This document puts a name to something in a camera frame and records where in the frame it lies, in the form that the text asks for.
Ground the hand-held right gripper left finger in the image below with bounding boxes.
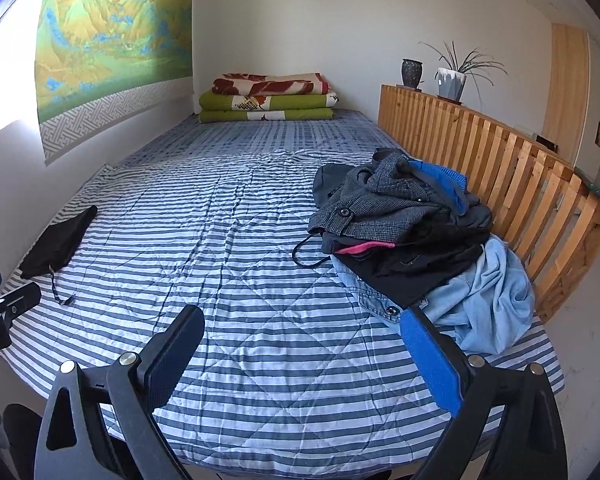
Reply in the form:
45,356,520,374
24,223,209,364
32,304,206,480

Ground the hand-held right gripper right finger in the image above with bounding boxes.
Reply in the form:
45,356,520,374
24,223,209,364
399,304,568,480

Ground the blue pinstriped garment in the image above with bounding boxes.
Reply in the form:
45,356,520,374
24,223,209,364
409,160,470,217

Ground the black folded garment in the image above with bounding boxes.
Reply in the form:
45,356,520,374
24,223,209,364
19,205,99,307

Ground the light blue denim shirt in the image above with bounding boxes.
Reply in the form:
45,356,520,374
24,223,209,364
330,235,537,357

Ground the pink garment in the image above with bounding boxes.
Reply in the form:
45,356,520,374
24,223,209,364
334,241,397,257

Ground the blue white striped bed quilt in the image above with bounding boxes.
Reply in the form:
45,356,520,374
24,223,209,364
0,110,566,456

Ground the dark grey garment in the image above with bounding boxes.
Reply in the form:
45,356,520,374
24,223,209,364
313,162,362,209

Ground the dark green flat object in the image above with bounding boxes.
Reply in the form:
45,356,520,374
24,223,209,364
577,170,600,202

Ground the plain green folded quilt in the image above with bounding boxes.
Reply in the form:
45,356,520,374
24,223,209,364
198,108,336,124

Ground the potted plant in white pot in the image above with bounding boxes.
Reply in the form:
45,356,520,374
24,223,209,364
419,41,508,106

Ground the dark ceramic vase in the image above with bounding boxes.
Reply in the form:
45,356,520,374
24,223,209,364
401,58,425,90

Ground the red patterned folded blanket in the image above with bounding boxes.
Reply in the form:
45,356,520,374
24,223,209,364
212,73,331,97

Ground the wooden cabinet panel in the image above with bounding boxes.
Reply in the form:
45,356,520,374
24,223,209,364
542,22,591,171

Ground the black cord loop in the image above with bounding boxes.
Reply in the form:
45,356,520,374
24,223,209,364
292,232,339,267

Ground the wooden slatted bed rail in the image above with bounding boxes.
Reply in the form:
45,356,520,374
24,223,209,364
378,84,600,323

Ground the landscape wall poster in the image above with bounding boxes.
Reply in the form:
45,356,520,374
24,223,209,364
34,0,195,165

